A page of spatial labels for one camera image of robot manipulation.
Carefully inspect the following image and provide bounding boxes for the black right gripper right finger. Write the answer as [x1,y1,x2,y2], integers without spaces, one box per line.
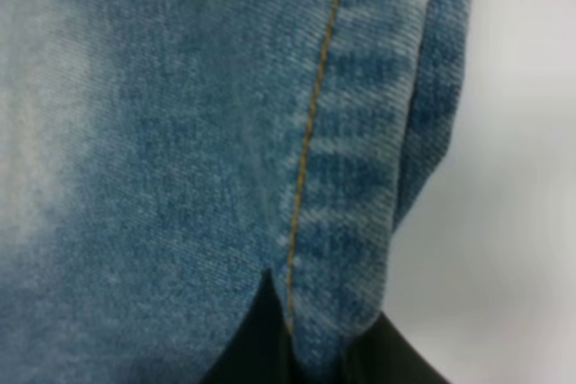
[337,313,449,384]

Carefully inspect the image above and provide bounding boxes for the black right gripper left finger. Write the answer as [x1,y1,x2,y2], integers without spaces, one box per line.
[202,271,302,384]

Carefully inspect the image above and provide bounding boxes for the children's blue denim shorts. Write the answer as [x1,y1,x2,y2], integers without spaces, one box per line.
[1,0,470,383]

